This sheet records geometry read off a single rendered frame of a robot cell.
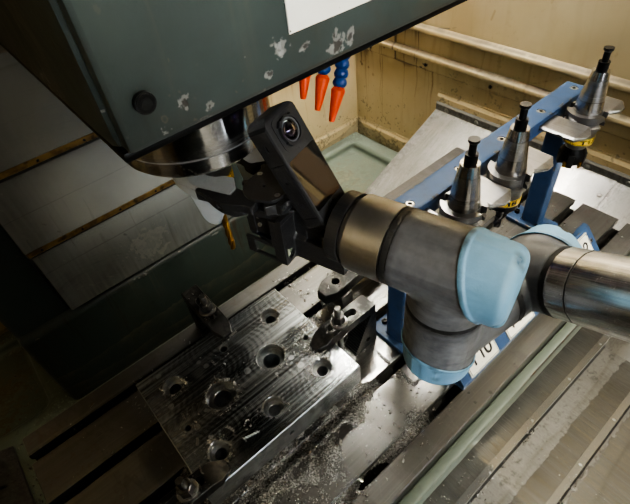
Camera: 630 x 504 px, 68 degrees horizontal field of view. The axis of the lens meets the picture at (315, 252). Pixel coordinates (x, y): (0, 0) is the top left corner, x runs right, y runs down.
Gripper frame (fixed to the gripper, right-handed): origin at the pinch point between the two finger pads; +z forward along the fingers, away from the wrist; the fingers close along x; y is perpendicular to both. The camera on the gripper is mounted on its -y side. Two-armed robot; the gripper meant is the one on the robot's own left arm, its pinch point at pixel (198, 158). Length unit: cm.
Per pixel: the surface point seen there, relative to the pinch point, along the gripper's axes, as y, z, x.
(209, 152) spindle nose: -5.8, -7.9, -4.6
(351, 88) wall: 56, 51, 118
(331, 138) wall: 71, 53, 106
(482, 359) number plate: 44, -32, 20
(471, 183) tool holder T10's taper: 9.6, -24.7, 21.5
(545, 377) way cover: 62, -44, 35
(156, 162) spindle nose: -5.4, -4.0, -7.6
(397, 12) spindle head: -17.3, -23.0, 1.4
